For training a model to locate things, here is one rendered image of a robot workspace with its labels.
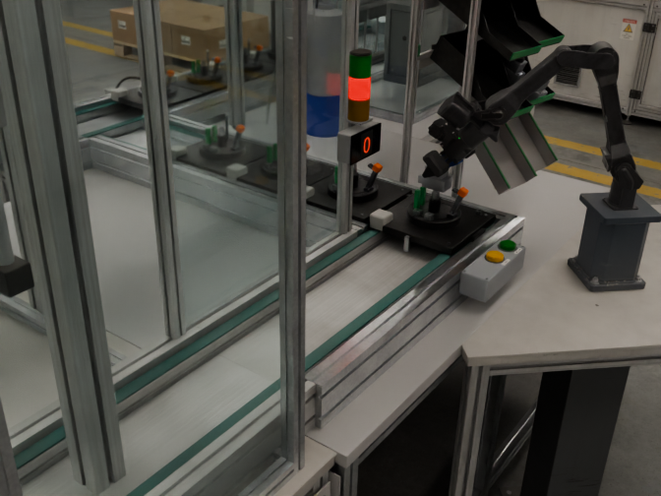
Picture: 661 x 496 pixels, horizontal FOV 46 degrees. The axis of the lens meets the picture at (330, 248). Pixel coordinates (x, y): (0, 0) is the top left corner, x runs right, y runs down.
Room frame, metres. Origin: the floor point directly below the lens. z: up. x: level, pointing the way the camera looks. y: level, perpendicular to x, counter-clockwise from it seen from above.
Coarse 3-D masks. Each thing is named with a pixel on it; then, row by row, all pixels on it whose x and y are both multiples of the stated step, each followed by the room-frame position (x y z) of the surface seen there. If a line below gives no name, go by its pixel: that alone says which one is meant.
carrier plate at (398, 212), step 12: (396, 204) 1.89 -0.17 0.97; (408, 204) 1.89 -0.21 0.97; (396, 216) 1.81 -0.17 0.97; (468, 216) 1.82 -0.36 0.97; (480, 216) 1.82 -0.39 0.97; (492, 216) 1.83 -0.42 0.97; (372, 228) 1.77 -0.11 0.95; (384, 228) 1.75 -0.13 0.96; (396, 228) 1.74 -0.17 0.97; (408, 228) 1.74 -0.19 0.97; (420, 228) 1.74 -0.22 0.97; (456, 228) 1.75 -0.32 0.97; (468, 228) 1.75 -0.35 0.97; (480, 228) 1.76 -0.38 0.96; (420, 240) 1.69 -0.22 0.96; (432, 240) 1.68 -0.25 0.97; (444, 240) 1.68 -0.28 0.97; (456, 240) 1.68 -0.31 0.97; (468, 240) 1.71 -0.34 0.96; (444, 252) 1.65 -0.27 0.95
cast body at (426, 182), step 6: (420, 174) 1.84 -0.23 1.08; (444, 174) 1.79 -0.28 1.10; (420, 180) 1.83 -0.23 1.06; (426, 180) 1.80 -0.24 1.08; (432, 180) 1.79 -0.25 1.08; (438, 180) 1.78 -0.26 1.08; (444, 180) 1.78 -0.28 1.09; (450, 180) 1.80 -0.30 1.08; (426, 186) 1.80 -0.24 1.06; (432, 186) 1.79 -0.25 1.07; (438, 186) 1.78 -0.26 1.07; (444, 186) 1.77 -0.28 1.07; (450, 186) 1.80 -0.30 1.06
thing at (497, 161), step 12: (504, 132) 2.07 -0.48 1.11; (492, 144) 2.04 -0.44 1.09; (504, 144) 2.07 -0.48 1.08; (516, 144) 2.04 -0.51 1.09; (480, 156) 1.97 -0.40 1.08; (492, 156) 1.95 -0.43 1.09; (504, 156) 2.03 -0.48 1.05; (516, 156) 2.04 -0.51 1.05; (492, 168) 1.94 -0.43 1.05; (504, 168) 2.00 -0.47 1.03; (516, 168) 2.03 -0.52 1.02; (528, 168) 2.01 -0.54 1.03; (492, 180) 1.94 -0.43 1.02; (504, 180) 1.91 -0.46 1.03; (516, 180) 1.99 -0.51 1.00; (528, 180) 2.00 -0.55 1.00; (504, 192) 1.93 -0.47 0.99
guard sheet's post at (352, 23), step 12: (348, 0) 1.73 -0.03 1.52; (348, 12) 1.72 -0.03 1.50; (348, 24) 1.72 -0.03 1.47; (348, 36) 1.72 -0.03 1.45; (348, 48) 1.72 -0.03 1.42; (348, 60) 1.72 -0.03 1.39; (348, 72) 1.72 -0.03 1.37; (348, 168) 1.73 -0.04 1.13; (348, 180) 1.73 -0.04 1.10; (348, 192) 1.73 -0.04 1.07; (348, 204) 1.74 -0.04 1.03; (348, 216) 1.74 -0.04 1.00; (348, 228) 1.73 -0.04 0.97
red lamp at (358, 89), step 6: (348, 78) 1.72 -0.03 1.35; (348, 84) 1.72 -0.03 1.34; (354, 84) 1.70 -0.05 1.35; (360, 84) 1.70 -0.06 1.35; (366, 84) 1.70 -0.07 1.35; (348, 90) 1.72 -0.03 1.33; (354, 90) 1.70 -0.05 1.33; (360, 90) 1.70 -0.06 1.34; (366, 90) 1.70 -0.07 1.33; (348, 96) 1.71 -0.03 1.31; (354, 96) 1.70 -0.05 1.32; (360, 96) 1.70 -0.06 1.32; (366, 96) 1.70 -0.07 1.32
